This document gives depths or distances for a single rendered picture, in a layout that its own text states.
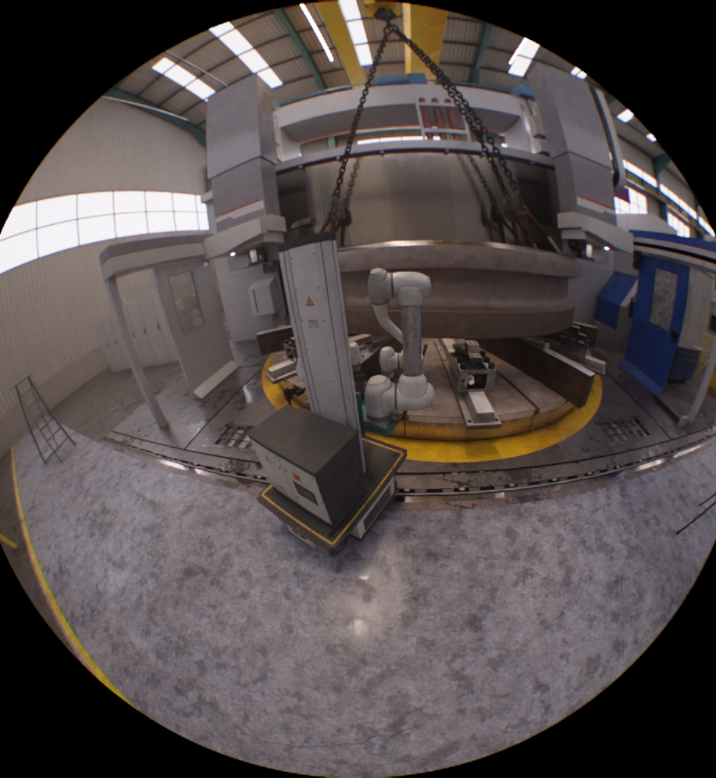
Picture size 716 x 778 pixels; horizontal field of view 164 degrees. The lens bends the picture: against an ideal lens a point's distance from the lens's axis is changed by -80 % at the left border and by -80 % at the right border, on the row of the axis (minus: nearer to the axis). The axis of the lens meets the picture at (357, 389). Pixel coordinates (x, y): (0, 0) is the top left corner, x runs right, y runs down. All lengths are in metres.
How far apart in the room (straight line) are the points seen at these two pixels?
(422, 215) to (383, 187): 1.01
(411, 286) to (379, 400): 0.63
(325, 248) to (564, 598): 2.39
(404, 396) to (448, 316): 1.21
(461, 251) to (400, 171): 3.77
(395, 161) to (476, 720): 7.14
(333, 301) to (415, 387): 0.61
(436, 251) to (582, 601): 2.89
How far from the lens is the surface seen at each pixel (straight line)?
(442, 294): 2.49
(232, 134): 5.71
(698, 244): 5.10
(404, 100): 8.36
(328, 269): 1.14
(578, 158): 5.77
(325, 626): 1.68
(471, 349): 2.40
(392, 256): 2.37
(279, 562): 1.89
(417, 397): 1.36
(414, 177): 5.82
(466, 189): 5.94
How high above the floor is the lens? 1.64
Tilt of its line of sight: 29 degrees down
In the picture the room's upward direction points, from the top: 7 degrees counter-clockwise
